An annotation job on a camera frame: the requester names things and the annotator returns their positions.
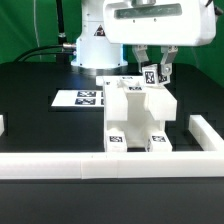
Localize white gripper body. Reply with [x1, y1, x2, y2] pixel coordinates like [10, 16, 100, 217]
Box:
[103, 0, 216, 46]

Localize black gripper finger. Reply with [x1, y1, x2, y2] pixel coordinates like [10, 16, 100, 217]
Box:
[160, 46, 178, 77]
[132, 45, 149, 72]

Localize white tagged nut cube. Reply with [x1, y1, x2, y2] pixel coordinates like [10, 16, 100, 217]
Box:
[142, 64, 168, 86]

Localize white chair seat part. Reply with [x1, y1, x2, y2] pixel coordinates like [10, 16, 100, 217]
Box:
[104, 85, 165, 152]

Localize white small chair post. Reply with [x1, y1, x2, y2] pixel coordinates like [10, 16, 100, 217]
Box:
[104, 128, 127, 152]

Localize white chair backrest part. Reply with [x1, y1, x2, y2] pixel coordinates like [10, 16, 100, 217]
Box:
[96, 76, 177, 121]

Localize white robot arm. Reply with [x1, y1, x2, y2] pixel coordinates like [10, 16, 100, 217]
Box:
[72, 0, 216, 75]

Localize black cables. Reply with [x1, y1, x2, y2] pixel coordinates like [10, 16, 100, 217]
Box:
[13, 0, 78, 63]

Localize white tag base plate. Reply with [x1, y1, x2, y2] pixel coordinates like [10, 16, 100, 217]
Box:
[52, 90, 104, 108]

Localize white U-shaped fence frame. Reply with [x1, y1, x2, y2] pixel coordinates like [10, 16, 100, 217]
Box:
[0, 114, 224, 180]

